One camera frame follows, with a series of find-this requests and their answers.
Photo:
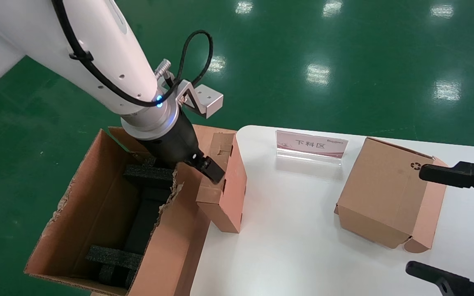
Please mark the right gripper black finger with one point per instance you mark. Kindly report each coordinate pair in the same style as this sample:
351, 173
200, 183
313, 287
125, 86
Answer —
467, 174
455, 285

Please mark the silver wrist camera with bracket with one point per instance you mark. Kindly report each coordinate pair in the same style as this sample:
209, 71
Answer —
208, 100

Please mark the cardboard box with recycle mark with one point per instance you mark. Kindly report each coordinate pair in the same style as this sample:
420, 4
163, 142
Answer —
385, 193

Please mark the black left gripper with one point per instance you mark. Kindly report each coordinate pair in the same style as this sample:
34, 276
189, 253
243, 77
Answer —
171, 146

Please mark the big open cardboard box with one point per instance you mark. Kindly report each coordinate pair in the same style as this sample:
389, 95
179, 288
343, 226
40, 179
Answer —
97, 197

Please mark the narrow torn cardboard box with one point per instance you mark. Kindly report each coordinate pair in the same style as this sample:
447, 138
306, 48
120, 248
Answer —
233, 193

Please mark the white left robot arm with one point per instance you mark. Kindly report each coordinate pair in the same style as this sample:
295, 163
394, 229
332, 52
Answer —
76, 41

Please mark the pink acrylic table sign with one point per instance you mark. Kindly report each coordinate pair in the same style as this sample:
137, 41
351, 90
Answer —
311, 144

